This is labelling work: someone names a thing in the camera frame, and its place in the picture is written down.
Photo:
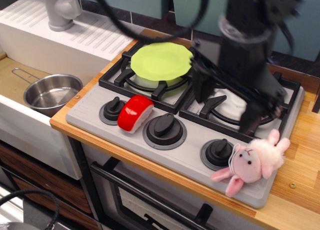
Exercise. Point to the light green plastic plate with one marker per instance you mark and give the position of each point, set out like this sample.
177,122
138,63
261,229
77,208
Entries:
161,61

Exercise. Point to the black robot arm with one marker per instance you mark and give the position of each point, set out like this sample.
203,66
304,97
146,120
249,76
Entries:
248,30

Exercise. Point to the black right stove knob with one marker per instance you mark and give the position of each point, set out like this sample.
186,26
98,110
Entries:
215,154

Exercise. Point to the black stove knob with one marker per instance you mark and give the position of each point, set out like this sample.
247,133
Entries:
110,111
215,154
164,132

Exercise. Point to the red white sushi toy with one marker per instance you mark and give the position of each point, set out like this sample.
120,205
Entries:
134,113

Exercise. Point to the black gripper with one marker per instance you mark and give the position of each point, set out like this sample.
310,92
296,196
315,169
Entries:
243,70

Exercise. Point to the black left stove knob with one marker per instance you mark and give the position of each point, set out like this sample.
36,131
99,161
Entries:
110,111

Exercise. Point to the toy oven door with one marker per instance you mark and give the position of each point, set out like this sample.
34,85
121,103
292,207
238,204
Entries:
142,201

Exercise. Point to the pink stuffed rabbit toy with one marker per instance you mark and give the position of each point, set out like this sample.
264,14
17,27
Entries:
248,164

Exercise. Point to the black middle stove knob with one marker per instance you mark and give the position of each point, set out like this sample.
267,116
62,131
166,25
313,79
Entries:
164,132

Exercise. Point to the black left burner grate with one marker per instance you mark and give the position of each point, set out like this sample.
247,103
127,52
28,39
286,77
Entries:
167,95

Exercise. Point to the stainless steel pot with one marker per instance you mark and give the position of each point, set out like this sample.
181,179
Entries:
48,94

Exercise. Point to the wooden drawer fronts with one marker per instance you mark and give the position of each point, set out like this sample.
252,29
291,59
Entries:
25,172

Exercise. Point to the black burner grate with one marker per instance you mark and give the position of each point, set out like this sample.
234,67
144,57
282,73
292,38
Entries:
167,95
223,110

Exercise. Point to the grey toy stove top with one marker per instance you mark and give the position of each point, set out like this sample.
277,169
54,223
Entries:
184,159

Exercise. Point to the black right burner grate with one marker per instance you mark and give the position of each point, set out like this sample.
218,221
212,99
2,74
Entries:
223,110

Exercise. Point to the grey toy faucet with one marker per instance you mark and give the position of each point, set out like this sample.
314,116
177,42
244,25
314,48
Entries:
61,13

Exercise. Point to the white toy sink unit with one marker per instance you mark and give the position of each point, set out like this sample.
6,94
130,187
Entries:
83,51

